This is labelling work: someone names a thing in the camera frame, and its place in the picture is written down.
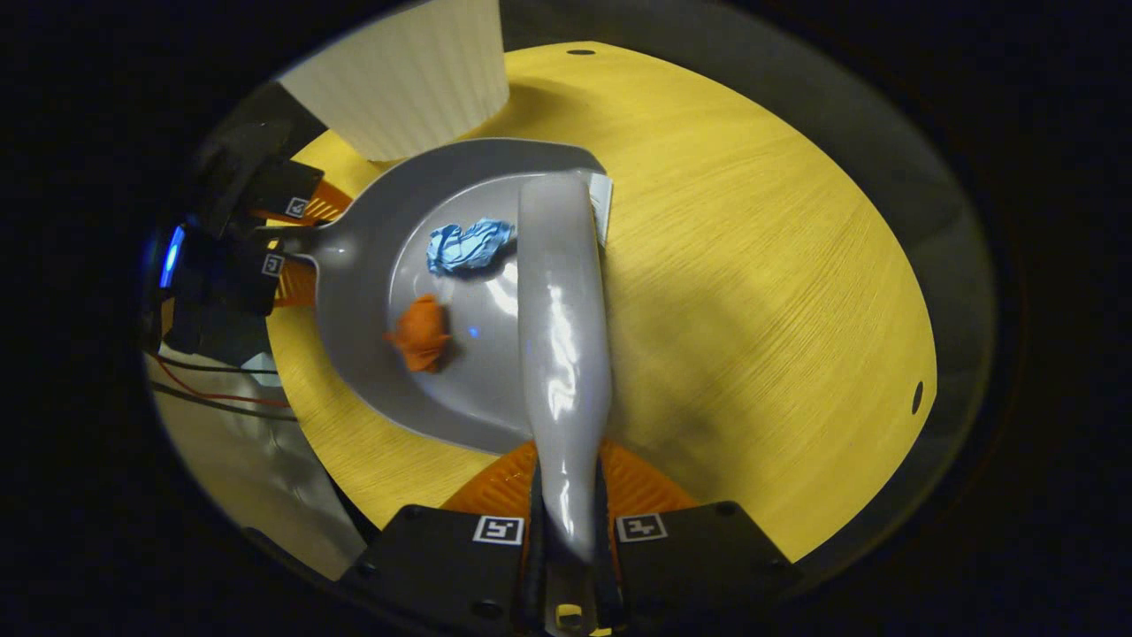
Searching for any small grey broom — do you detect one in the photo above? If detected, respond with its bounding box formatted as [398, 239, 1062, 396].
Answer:
[516, 170, 616, 637]

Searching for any red cable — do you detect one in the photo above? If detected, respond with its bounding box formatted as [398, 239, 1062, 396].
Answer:
[150, 352, 294, 410]

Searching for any orange paper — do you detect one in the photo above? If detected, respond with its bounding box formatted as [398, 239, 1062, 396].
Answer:
[383, 294, 454, 374]

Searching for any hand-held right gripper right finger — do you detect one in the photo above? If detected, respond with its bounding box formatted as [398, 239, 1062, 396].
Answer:
[593, 440, 804, 637]

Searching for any blue paper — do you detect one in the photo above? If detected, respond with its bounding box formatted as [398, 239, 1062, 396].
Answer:
[427, 219, 516, 276]

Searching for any white garbage bin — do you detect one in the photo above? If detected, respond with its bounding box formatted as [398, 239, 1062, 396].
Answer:
[277, 0, 511, 164]

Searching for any grey dustpan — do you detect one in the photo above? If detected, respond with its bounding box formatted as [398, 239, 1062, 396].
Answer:
[255, 137, 611, 457]

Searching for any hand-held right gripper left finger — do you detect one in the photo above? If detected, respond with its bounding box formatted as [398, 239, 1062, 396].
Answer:
[339, 440, 545, 637]

